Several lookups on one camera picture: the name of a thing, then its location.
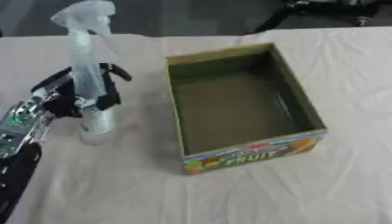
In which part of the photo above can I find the open cardboard box green inside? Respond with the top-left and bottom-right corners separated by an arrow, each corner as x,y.
164,42 -> 330,175

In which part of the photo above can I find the clear plastic spray bottle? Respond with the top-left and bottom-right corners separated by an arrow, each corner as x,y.
49,0 -> 124,146

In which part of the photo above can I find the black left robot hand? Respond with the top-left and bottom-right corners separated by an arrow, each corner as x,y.
29,62 -> 134,119

